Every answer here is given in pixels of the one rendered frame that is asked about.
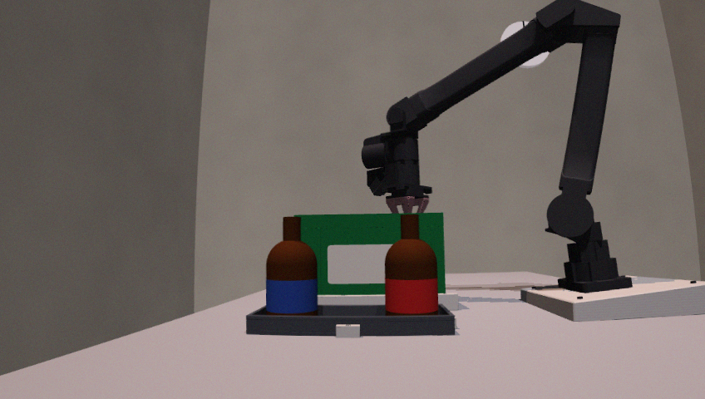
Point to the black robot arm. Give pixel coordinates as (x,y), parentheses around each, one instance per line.
(590,268)

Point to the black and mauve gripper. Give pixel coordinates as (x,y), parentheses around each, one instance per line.
(407,189)

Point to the brown bottle with blue label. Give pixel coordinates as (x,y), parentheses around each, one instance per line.
(292,274)

